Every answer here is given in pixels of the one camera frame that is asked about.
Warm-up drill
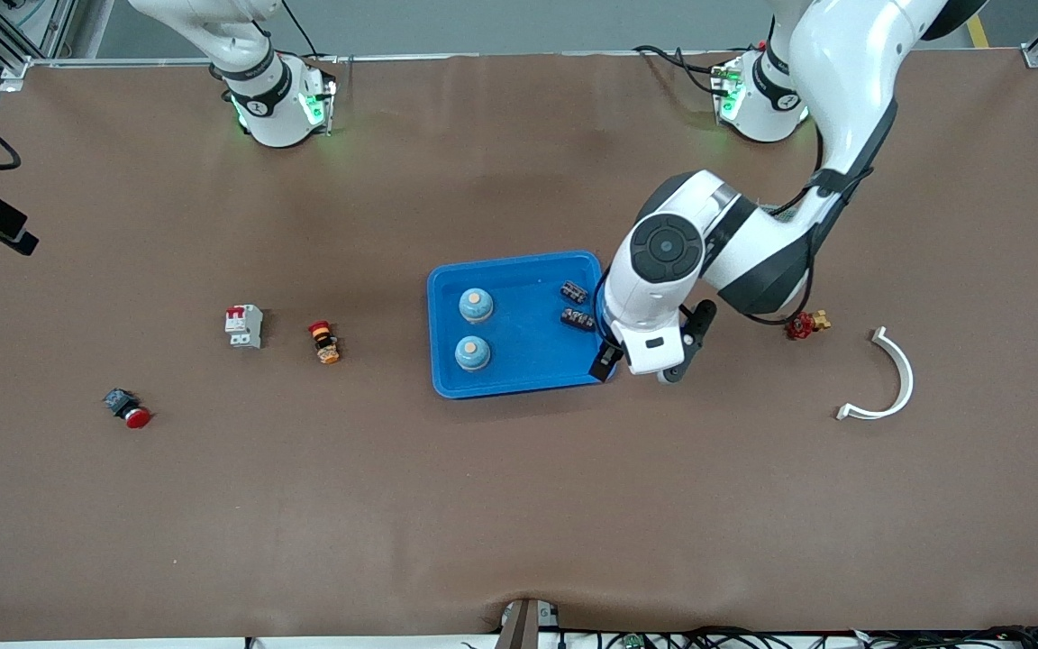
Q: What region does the blue service bell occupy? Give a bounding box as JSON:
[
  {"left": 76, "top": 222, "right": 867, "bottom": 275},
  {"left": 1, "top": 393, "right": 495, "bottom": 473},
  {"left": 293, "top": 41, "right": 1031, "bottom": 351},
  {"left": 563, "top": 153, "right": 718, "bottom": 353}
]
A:
[
  {"left": 458, "top": 288, "right": 495, "bottom": 325},
  {"left": 454, "top": 335, "right": 493, "bottom": 372}
]

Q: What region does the blue plastic tray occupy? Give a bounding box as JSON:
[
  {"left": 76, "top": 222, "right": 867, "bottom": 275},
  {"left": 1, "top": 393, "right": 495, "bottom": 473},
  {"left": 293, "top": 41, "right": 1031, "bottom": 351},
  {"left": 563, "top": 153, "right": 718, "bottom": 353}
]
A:
[{"left": 426, "top": 250, "right": 618, "bottom": 400}]

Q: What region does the brass valve red handwheel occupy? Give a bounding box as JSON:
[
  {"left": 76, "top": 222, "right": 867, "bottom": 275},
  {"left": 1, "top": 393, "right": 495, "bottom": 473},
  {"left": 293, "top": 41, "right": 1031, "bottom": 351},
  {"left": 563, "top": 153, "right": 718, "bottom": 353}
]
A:
[{"left": 785, "top": 309, "right": 833, "bottom": 341}]

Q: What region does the brown table mat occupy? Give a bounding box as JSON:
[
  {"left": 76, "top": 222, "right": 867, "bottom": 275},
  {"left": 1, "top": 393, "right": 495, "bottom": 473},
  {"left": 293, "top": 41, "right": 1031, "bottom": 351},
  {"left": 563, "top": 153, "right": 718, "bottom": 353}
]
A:
[{"left": 0, "top": 52, "right": 1038, "bottom": 643}]

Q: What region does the red mushroom push button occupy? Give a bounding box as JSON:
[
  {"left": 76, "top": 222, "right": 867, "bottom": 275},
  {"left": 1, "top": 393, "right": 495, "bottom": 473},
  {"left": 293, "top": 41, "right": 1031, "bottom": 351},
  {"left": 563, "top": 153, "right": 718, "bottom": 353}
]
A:
[{"left": 103, "top": 388, "right": 153, "bottom": 430}]

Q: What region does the white red circuit breaker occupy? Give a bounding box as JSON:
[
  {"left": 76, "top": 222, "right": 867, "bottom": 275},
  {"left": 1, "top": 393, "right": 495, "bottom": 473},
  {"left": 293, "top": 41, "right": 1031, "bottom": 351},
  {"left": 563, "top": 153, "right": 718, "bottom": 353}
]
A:
[{"left": 224, "top": 305, "right": 265, "bottom": 352}]

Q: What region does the white curved plastic bracket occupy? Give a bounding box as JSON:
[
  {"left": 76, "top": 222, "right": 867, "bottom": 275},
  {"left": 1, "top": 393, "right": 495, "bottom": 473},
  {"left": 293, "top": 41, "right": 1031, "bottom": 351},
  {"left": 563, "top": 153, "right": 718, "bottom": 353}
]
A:
[{"left": 834, "top": 326, "right": 915, "bottom": 422}]

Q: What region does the black base power cable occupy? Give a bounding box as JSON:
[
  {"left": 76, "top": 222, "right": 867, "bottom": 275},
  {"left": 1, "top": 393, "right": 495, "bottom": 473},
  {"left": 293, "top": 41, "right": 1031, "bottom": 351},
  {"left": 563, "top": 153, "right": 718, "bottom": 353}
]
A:
[
  {"left": 634, "top": 43, "right": 727, "bottom": 96},
  {"left": 280, "top": 0, "right": 317, "bottom": 57}
]

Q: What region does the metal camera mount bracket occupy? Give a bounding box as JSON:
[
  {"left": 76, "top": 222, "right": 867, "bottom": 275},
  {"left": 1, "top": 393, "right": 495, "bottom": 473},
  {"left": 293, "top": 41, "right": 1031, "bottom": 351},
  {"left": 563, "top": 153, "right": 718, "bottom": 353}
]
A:
[{"left": 496, "top": 598, "right": 560, "bottom": 649}]

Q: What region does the black cable bundle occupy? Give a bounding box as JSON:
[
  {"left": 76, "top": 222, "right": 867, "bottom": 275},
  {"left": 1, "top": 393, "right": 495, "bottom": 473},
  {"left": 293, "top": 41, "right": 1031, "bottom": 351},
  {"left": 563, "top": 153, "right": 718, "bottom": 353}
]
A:
[{"left": 560, "top": 625, "right": 1038, "bottom": 649}]

